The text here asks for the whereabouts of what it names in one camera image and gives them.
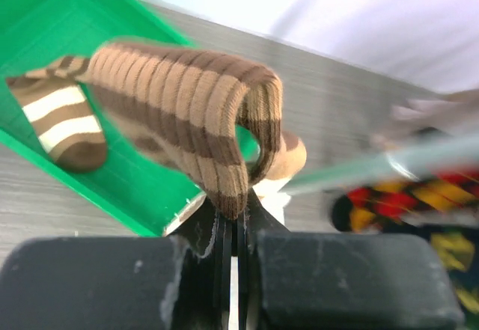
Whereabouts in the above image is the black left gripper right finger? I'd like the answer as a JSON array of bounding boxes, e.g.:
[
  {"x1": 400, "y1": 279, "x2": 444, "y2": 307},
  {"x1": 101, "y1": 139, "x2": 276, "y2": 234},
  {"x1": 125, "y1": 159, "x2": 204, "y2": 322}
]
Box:
[{"x1": 237, "y1": 192, "x2": 464, "y2": 329}]

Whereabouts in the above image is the black colourful argyle sock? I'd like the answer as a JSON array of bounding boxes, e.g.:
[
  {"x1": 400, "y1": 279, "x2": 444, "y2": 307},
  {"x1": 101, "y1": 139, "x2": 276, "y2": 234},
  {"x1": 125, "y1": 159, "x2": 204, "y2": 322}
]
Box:
[{"x1": 330, "y1": 168, "x2": 478, "y2": 316}]

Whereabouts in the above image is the green plastic tray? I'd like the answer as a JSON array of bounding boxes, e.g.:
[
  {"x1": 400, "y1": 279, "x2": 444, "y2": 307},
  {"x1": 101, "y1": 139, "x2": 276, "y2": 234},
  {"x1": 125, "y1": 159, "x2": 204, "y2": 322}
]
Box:
[{"x1": 0, "y1": 0, "x2": 263, "y2": 238}]

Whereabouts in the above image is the brown striped sock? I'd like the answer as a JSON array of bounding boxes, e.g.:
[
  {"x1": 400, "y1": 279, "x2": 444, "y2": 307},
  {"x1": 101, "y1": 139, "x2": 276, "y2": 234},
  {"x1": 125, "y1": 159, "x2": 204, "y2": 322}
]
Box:
[
  {"x1": 4, "y1": 55, "x2": 108, "y2": 173},
  {"x1": 83, "y1": 40, "x2": 305, "y2": 219}
]

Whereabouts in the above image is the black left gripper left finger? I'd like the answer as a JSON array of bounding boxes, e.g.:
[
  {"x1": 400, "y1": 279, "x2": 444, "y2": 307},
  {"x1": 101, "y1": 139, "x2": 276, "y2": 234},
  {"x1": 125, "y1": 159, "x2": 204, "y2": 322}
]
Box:
[{"x1": 1, "y1": 213, "x2": 231, "y2": 329}]

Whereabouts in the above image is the white metal drying rack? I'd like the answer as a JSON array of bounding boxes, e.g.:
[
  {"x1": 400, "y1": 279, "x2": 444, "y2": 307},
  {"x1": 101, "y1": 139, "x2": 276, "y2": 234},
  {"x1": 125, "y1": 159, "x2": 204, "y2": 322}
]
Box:
[{"x1": 261, "y1": 90, "x2": 479, "y2": 230}]

